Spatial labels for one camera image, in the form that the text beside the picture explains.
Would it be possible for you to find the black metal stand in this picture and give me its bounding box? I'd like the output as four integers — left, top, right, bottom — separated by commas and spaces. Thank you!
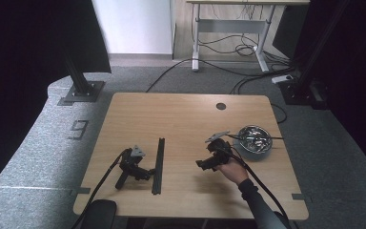
56, 47, 107, 107
279, 0, 352, 111

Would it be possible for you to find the left hand-held gripper cable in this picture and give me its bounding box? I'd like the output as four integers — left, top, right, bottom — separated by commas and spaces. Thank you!
71, 147, 132, 229

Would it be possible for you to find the black curtain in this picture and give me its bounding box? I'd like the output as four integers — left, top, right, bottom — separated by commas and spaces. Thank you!
273, 0, 366, 182
0, 0, 112, 201

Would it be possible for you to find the black cable beside table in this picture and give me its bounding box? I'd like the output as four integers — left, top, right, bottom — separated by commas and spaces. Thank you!
270, 103, 288, 125

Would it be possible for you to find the person's right hand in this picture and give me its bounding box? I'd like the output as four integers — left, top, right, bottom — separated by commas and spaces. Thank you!
217, 157, 251, 186

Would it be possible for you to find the long black floor cable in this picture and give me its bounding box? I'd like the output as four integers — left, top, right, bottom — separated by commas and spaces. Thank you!
145, 57, 296, 94

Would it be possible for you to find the white standing desk frame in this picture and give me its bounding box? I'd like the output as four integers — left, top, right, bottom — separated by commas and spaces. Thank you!
186, 0, 311, 73

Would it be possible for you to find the round metal bowl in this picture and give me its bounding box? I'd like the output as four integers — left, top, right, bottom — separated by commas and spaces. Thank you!
233, 124, 275, 162

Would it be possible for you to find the thin black tool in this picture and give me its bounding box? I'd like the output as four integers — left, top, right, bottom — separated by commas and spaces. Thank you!
225, 133, 284, 141

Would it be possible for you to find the white power strip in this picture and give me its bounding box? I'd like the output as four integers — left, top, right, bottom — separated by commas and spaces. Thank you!
271, 73, 295, 85

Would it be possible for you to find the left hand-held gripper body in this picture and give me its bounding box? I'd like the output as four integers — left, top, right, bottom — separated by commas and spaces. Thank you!
114, 144, 147, 191

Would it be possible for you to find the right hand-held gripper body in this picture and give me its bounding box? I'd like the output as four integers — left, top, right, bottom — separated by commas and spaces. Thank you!
204, 130, 234, 167

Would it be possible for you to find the bundle of black cables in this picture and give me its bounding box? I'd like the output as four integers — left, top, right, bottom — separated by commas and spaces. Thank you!
190, 3, 295, 65

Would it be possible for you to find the black aluminium profile bar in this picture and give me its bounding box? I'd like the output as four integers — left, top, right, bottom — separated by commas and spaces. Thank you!
151, 136, 166, 196

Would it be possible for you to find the right hand-held gripper cable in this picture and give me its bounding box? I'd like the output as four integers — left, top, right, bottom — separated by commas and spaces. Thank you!
217, 144, 292, 223

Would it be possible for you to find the pile of small metal parts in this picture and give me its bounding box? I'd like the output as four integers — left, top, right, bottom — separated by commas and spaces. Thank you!
240, 127, 272, 152

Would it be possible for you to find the dark rounded object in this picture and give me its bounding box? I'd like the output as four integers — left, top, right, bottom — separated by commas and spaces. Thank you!
79, 198, 118, 229

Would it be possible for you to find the hand-held gripper cable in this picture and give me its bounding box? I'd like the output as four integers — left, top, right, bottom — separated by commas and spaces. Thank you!
71, 147, 132, 229
217, 144, 292, 223

